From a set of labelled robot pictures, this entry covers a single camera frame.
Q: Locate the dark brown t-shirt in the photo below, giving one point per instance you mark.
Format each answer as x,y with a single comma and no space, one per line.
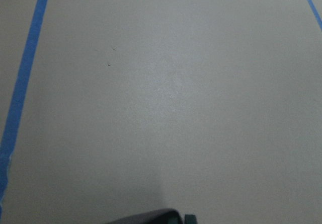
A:
167,215

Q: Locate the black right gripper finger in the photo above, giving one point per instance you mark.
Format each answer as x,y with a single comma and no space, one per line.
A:
189,219

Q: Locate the brown paper table cover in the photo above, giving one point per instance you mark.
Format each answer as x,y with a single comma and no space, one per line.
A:
209,107

